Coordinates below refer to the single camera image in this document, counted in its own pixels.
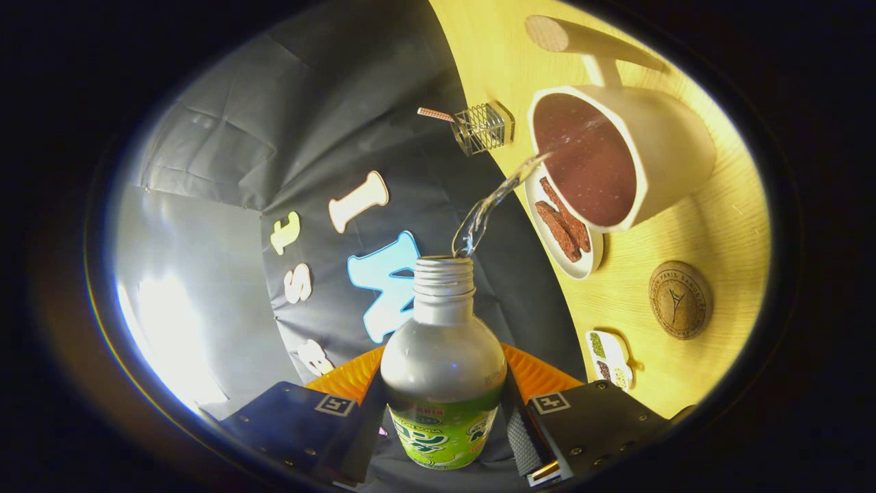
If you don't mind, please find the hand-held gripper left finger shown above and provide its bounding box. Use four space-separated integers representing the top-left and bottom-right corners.
198 344 388 488

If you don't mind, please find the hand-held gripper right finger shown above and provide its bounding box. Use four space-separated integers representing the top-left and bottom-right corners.
502 342 697 488

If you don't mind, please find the silver bottle with green label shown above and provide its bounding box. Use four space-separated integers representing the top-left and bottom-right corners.
380 255 508 471

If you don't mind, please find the round cork coaster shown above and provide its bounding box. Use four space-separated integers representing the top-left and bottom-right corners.
648 260 713 341

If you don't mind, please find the clear juice stream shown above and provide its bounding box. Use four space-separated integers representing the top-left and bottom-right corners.
452 152 552 258

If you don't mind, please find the white cup with wooden handle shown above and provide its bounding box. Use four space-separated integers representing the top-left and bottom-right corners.
525 15 718 233

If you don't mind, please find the white divided dish with beans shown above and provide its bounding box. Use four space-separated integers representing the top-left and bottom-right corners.
586 330 635 392

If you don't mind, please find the white oval plate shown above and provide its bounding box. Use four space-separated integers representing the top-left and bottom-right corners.
524 161 605 281

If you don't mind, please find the brown meat piece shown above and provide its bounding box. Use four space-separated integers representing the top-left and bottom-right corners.
534 201 582 263
539 177 591 253

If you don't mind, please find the wooden table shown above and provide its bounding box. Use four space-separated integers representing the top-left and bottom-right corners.
428 0 772 420

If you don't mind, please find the wire mesh holder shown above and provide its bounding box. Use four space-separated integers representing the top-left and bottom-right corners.
452 101 515 157

